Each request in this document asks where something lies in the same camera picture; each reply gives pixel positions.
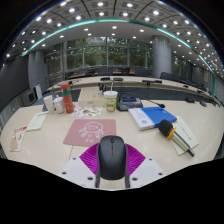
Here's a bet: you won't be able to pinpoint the green printed paper cup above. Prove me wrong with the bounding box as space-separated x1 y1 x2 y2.
102 90 119 113

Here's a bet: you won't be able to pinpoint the white cardboard box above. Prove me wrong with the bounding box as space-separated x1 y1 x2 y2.
77 90 106 108

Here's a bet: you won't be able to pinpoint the white paper pamphlet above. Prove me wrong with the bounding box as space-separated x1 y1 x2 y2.
25 111 49 132

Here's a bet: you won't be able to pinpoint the pink printed mouse pad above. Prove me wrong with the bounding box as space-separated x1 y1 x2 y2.
62 118 117 148

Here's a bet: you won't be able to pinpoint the blue and white book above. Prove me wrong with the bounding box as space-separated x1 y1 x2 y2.
128 106 178 132

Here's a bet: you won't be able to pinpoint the white paper cup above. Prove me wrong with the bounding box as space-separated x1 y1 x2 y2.
43 95 56 115

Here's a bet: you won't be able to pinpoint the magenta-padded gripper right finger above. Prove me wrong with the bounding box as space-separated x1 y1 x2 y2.
124 143 167 189

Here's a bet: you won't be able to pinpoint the ceiling lights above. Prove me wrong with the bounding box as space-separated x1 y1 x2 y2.
5 0 224 73

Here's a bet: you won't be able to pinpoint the colourful sticker sheet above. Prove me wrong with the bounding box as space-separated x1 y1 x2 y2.
71 106 103 118

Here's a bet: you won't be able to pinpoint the curved conference desk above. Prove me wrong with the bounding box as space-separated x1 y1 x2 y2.
46 75 216 103

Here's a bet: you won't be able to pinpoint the black microphone with orange ring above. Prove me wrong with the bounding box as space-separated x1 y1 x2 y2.
157 119 196 158

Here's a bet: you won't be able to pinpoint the red and white leaflet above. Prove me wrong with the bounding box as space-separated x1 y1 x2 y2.
9 125 28 153

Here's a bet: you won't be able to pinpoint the dark office chairs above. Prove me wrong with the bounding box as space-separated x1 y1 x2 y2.
64 66 209 93

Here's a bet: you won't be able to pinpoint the black computer mouse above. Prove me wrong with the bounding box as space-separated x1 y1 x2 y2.
97 135 129 181

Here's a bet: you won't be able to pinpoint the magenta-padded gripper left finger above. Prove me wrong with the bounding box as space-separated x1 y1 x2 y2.
59 143 101 189

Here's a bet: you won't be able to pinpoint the red bottle with green band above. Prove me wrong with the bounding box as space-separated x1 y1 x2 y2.
60 82 75 115

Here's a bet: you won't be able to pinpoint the black desk conference unit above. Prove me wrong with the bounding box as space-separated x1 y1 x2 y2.
116 93 144 112

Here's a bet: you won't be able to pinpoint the white booklet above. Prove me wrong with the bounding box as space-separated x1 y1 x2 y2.
171 115 200 156

